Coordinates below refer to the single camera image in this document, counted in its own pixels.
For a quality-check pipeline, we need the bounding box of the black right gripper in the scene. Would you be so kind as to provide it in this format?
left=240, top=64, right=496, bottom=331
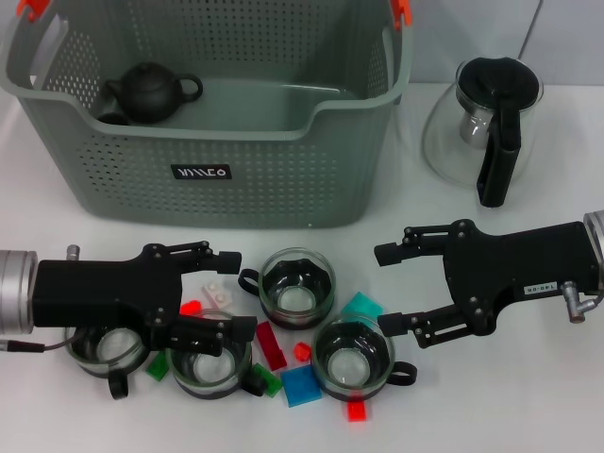
left=374, top=219, right=598, bottom=350

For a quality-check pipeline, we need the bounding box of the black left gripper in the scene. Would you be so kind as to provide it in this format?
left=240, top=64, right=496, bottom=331
left=31, top=240, right=259, bottom=359

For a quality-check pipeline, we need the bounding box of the glass teacup with black base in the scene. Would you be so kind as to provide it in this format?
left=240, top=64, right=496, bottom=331
left=238, top=247, right=338, bottom=330
left=164, top=309, right=270, bottom=401
left=310, top=314, right=419, bottom=402
left=64, top=323, right=152, bottom=401

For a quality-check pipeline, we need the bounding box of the grey perforated storage bin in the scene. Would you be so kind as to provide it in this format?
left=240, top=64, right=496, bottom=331
left=0, top=0, right=415, bottom=231

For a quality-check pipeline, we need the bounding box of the clear building brick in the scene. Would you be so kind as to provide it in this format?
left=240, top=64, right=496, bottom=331
left=197, top=281, right=236, bottom=310

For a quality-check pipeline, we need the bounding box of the teal square building brick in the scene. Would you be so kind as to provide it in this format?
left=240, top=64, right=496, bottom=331
left=340, top=291, right=384, bottom=325

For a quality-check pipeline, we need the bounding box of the dark red long brick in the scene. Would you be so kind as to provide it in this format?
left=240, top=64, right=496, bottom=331
left=255, top=320, right=288, bottom=371

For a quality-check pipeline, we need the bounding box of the green building brick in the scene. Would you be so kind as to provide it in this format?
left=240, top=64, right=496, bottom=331
left=252, top=361, right=283, bottom=400
left=144, top=349, right=172, bottom=381

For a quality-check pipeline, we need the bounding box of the blue square building brick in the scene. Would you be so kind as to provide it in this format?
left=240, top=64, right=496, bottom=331
left=280, top=365, right=323, bottom=408

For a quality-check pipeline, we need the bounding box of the dark clay teapot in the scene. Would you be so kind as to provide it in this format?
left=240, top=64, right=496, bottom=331
left=101, top=61, right=204, bottom=126

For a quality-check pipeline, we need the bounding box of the glass teapot with black handle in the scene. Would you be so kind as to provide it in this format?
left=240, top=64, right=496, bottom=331
left=421, top=55, right=545, bottom=209

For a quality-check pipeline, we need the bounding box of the right arm gripper cable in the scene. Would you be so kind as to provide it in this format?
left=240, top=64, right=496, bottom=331
left=561, top=281, right=604, bottom=325

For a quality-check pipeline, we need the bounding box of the arm gripper cable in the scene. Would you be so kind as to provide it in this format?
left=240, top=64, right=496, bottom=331
left=561, top=281, right=604, bottom=325
left=0, top=337, right=72, bottom=354

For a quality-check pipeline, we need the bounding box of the left arm gripper cable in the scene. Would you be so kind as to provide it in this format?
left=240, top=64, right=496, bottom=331
left=0, top=337, right=72, bottom=354

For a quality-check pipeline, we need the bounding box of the orange bin handle clip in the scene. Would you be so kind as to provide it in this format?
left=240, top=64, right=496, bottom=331
left=392, top=0, right=414, bottom=30
left=17, top=0, right=51, bottom=23

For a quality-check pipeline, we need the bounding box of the thin grey background cable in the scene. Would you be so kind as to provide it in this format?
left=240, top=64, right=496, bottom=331
left=516, top=0, right=544, bottom=60

